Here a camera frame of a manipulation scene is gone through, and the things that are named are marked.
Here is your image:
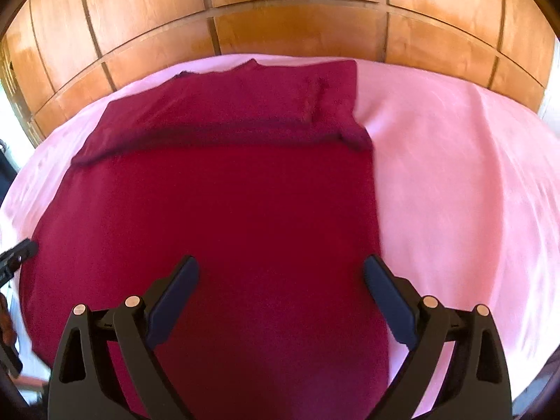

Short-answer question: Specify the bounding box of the pink blanket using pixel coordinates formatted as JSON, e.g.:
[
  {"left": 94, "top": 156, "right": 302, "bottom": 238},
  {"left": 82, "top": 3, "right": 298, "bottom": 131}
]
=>
[{"left": 0, "top": 55, "right": 560, "bottom": 420}]

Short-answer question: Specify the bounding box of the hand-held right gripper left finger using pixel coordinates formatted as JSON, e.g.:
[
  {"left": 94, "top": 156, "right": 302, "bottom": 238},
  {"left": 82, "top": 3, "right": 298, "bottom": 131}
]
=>
[{"left": 47, "top": 255, "right": 200, "bottom": 420}]

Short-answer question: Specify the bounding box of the wooden wardrobe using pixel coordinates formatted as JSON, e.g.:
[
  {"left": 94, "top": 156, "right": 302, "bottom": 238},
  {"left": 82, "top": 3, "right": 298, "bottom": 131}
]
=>
[{"left": 0, "top": 0, "right": 560, "bottom": 143}]

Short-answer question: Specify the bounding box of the person's left hand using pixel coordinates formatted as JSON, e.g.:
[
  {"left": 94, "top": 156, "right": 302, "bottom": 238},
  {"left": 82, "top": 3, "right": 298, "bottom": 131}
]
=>
[{"left": 0, "top": 293, "right": 16, "bottom": 346}]

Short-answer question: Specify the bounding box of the dark red sweater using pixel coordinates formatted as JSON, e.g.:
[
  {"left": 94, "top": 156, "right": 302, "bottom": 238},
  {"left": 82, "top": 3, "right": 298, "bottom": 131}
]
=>
[{"left": 20, "top": 59, "right": 392, "bottom": 420}]

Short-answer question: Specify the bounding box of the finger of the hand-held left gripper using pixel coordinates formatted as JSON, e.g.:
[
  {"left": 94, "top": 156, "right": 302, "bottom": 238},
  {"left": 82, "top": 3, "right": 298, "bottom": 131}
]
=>
[{"left": 0, "top": 238, "right": 38, "bottom": 287}]

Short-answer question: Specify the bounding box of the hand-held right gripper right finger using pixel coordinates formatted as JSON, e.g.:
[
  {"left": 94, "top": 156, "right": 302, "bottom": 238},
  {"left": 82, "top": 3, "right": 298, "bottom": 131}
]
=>
[{"left": 363, "top": 254, "right": 512, "bottom": 420}]

